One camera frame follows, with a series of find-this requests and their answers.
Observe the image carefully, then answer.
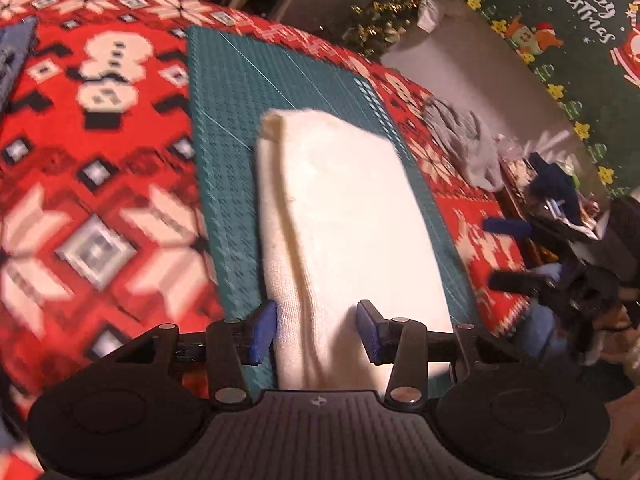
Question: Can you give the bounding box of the small tinsel christmas tree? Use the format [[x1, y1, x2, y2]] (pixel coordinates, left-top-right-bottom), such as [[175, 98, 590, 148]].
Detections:
[[341, 0, 427, 59]]

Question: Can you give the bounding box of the green cutting mat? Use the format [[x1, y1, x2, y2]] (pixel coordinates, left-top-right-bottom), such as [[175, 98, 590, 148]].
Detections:
[[186, 26, 494, 397]]

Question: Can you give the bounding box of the grey cloth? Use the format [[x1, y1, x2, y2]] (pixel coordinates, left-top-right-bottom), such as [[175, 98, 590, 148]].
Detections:
[[421, 97, 504, 193]]

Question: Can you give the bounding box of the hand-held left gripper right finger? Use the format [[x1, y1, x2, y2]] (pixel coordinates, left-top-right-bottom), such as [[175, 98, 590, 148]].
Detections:
[[355, 299, 522, 409]]

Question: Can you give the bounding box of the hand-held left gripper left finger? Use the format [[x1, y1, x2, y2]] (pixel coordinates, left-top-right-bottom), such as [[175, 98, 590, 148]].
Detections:
[[116, 300, 278, 409]]

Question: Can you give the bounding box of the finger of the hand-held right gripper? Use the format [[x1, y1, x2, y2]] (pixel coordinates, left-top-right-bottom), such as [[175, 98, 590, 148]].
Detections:
[[481, 216, 568, 248], [486, 268, 572, 298]]

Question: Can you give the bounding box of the person's blue jeans leg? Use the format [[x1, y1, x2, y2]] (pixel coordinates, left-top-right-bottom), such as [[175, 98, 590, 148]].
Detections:
[[519, 304, 582, 357]]

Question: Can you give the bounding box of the box of mixed clothes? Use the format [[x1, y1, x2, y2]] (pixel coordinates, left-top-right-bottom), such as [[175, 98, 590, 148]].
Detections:
[[496, 159, 607, 272]]

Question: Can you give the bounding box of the white knit sweater vest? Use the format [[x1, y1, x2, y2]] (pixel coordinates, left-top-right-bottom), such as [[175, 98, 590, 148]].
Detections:
[[255, 108, 457, 392]]

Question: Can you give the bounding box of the blue folded cloth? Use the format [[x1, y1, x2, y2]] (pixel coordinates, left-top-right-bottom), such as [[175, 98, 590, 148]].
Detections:
[[0, 16, 41, 112]]

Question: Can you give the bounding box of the green christmas wall banner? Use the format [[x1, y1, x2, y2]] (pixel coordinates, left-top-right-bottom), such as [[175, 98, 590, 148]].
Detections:
[[429, 0, 640, 197]]

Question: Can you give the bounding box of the red patterned blanket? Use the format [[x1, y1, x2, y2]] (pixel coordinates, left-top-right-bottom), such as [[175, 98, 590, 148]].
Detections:
[[0, 0, 535, 480]]

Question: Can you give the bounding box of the dark navy cloth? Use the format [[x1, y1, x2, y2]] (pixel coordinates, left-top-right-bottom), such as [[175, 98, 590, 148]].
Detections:
[[526, 152, 584, 227]]

